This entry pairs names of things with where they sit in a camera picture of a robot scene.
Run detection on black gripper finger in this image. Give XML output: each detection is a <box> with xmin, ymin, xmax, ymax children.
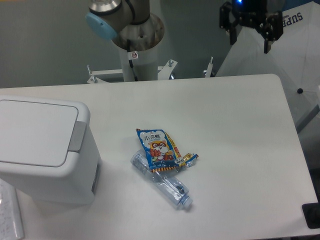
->
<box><xmin>259</xmin><ymin>11</ymin><xmax>284</xmax><ymax>54</ymax></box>
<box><xmin>219</xmin><ymin>1</ymin><xmax>242</xmax><ymax>45</ymax></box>

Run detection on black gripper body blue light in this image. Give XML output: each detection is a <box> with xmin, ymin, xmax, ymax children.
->
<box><xmin>231</xmin><ymin>0</ymin><xmax>274</xmax><ymax>28</ymax></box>

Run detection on white push-lid trash can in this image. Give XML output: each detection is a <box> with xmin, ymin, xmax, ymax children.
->
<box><xmin>0</xmin><ymin>95</ymin><xmax>102</xmax><ymax>205</ymax></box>

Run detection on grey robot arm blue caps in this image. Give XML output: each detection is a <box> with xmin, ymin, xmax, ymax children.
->
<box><xmin>85</xmin><ymin>0</ymin><xmax>284</xmax><ymax>54</ymax></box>

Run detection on white SUPERIOR umbrella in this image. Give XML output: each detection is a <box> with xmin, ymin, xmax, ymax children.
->
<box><xmin>217</xmin><ymin>1</ymin><xmax>320</xmax><ymax>124</ymax></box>

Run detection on small yellow blue wrapper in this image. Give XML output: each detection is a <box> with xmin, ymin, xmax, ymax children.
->
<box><xmin>176</xmin><ymin>153</ymin><xmax>199</xmax><ymax>173</ymax></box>

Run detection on blue cartoon snack bag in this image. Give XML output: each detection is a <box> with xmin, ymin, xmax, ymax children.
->
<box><xmin>136</xmin><ymin>128</ymin><xmax>182</xmax><ymax>173</ymax></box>

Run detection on crushed clear plastic bottle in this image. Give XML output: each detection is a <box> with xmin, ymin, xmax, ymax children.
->
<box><xmin>130</xmin><ymin>149</ymin><xmax>193</xmax><ymax>211</ymax></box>

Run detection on black device at table edge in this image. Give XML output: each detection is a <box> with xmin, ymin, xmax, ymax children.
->
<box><xmin>302</xmin><ymin>202</ymin><xmax>320</xmax><ymax>229</ymax></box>

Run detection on paper in plastic sleeve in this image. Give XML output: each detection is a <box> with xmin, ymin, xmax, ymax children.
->
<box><xmin>0</xmin><ymin>179</ymin><xmax>25</xmax><ymax>240</ymax></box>

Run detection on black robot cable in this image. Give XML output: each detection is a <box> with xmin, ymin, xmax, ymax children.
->
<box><xmin>126</xmin><ymin>38</ymin><xmax>139</xmax><ymax>82</ymax></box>

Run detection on white metal frame bracket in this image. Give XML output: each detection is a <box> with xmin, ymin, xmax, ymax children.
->
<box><xmin>86</xmin><ymin>56</ymin><xmax>216</xmax><ymax>84</ymax></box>

